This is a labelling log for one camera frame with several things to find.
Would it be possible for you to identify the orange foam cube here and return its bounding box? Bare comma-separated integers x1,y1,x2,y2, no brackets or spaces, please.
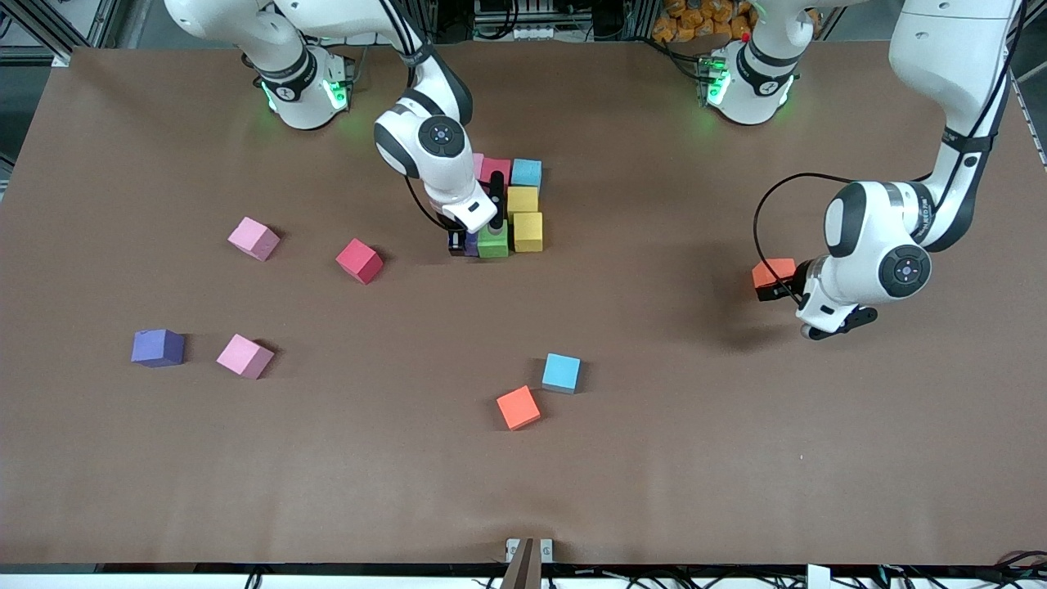
496,385,542,431
752,258,798,290

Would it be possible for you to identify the green foam cube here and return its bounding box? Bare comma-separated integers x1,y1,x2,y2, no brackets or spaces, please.
478,220,510,259

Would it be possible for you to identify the brown paper table cover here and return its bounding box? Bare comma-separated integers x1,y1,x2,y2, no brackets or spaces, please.
0,39,1047,567

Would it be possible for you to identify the metal equipment rack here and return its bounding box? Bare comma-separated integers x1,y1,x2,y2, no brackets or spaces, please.
473,0,565,42

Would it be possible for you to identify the white power strip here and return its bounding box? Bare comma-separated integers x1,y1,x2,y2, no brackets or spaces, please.
315,0,410,47

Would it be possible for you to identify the pile of orange objects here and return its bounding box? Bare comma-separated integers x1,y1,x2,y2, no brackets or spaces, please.
653,0,823,44

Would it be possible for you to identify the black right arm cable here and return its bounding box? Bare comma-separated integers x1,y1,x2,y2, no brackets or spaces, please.
404,173,449,232

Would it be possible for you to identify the metal table edge bracket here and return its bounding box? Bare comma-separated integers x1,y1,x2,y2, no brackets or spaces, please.
501,537,555,589

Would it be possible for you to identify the aluminium frame post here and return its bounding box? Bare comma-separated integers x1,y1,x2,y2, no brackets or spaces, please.
16,0,124,68
980,0,1047,60

